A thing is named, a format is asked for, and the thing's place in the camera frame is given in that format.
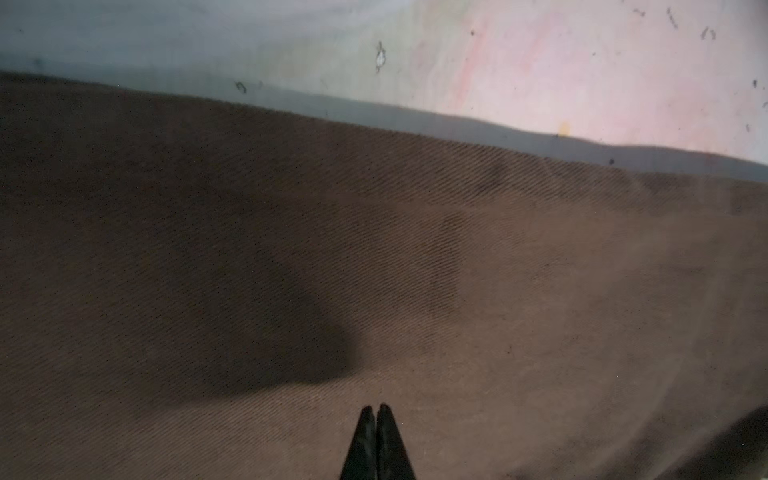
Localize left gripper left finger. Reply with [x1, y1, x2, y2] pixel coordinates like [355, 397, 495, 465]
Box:
[339, 406, 377, 480]

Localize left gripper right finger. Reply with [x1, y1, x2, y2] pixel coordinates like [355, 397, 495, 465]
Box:
[376, 403, 416, 480]

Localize brown trousers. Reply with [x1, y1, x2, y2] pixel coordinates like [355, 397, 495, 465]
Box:
[1, 74, 767, 479]

